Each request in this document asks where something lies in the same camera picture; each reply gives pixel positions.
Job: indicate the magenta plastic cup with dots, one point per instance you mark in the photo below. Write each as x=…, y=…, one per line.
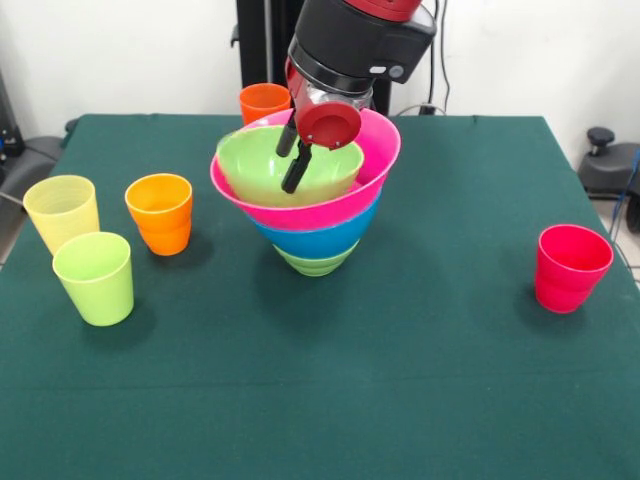
x=570, y=275

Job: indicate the dark green tablecloth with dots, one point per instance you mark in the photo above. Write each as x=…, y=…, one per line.
x=320, y=375

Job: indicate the red-orange plastic cup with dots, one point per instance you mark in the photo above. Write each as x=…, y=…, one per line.
x=262, y=102

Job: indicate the light green plastic cup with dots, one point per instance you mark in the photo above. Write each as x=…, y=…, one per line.
x=95, y=285

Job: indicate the blue plastic bowl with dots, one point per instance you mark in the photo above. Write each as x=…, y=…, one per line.
x=315, y=242

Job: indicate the large green plastic bowl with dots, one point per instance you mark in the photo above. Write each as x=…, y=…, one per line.
x=250, y=170

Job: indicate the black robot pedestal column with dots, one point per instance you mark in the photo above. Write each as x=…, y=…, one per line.
x=260, y=45

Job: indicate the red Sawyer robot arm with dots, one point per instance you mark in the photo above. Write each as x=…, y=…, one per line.
x=360, y=40

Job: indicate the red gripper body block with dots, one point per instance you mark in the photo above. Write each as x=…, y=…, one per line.
x=327, y=125

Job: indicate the yellow plastic cup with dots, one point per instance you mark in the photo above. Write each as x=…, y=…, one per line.
x=60, y=210

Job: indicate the grey wall socket plug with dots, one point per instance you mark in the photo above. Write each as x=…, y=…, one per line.
x=426, y=109

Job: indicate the orange plastic cup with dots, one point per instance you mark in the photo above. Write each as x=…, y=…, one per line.
x=160, y=225

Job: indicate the large pink plastic bowl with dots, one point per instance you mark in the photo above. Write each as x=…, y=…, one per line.
x=380, y=150

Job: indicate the black equipment box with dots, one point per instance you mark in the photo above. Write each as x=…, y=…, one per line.
x=7, y=130

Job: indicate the small green plastic bowl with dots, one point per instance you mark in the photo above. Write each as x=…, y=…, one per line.
x=312, y=265

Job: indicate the grey base with black knob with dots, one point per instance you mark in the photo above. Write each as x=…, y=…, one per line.
x=607, y=170

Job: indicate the grey rounded base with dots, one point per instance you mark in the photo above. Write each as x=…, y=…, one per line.
x=30, y=160

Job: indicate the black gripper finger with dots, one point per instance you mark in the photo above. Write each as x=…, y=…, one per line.
x=295, y=172
x=286, y=140

